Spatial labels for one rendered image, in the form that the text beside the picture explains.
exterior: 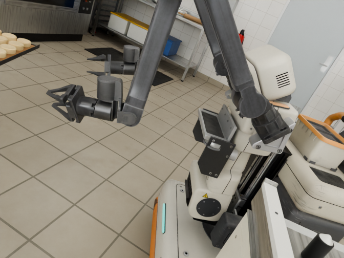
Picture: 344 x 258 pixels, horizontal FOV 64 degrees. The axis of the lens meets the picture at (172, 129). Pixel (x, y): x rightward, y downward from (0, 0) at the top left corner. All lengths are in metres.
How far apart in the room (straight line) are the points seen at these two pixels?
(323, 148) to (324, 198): 0.19
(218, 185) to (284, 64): 0.51
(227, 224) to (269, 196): 0.57
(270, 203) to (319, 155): 0.63
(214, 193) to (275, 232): 0.66
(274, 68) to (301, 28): 4.00
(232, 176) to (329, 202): 0.34
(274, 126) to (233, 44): 0.27
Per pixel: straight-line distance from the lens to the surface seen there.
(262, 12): 4.94
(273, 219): 0.54
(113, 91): 0.78
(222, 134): 1.05
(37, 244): 1.47
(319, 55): 4.97
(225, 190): 1.15
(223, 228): 1.17
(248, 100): 0.79
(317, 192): 1.05
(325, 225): 1.17
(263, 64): 0.95
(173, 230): 1.31
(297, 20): 4.95
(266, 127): 0.86
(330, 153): 1.19
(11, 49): 1.16
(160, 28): 0.74
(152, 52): 0.75
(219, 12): 0.75
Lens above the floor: 1.17
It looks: 25 degrees down
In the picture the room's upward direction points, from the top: 24 degrees clockwise
